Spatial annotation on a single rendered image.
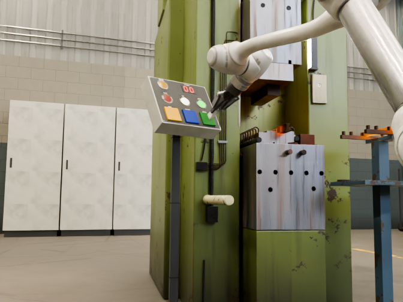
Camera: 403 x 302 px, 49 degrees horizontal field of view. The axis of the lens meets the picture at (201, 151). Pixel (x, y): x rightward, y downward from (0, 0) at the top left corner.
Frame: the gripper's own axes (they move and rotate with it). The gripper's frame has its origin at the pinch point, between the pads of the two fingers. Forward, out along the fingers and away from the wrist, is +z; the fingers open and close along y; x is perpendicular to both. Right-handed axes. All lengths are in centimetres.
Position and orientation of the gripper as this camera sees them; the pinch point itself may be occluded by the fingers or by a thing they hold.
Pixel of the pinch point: (213, 112)
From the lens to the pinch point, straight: 213.0
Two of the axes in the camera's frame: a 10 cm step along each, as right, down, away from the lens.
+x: -2.9, -8.2, 4.9
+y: 8.0, 0.7, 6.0
